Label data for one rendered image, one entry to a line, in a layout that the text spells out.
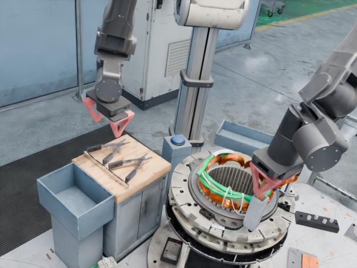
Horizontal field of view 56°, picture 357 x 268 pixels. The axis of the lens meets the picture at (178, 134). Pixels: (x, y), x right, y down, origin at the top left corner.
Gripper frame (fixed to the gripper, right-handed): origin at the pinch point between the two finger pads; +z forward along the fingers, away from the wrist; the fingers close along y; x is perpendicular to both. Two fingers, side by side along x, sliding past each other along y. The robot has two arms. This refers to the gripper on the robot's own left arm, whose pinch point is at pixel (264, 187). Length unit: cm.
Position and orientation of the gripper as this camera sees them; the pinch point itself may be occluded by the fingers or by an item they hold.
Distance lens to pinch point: 73.8
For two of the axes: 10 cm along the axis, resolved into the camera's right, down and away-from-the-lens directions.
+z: -2.2, 7.8, 5.9
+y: 7.8, -2.3, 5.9
